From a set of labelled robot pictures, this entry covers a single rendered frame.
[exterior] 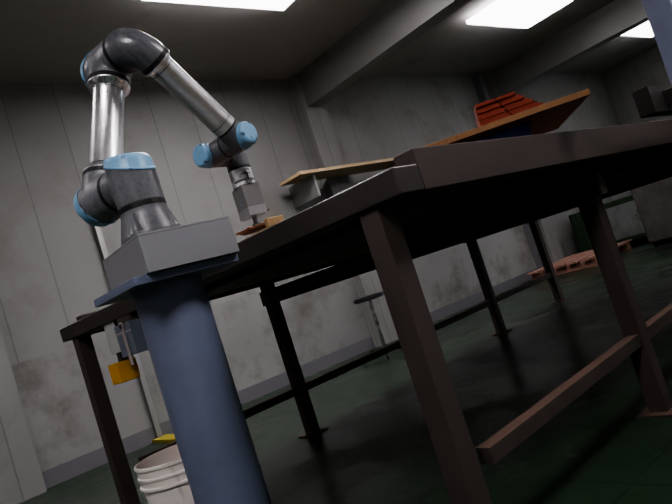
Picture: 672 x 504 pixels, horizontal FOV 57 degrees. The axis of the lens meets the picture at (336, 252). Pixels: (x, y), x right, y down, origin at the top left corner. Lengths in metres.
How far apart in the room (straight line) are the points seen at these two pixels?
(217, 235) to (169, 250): 0.13
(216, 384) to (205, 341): 0.10
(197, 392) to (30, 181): 4.03
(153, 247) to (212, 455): 0.49
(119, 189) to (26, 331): 3.57
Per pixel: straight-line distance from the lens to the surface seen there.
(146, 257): 1.41
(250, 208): 2.00
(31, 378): 5.04
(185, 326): 1.49
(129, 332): 2.36
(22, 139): 5.48
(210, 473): 1.53
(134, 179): 1.57
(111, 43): 1.85
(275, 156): 6.44
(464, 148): 1.51
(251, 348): 5.73
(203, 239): 1.48
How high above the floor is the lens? 0.71
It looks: 3 degrees up
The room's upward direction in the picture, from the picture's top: 18 degrees counter-clockwise
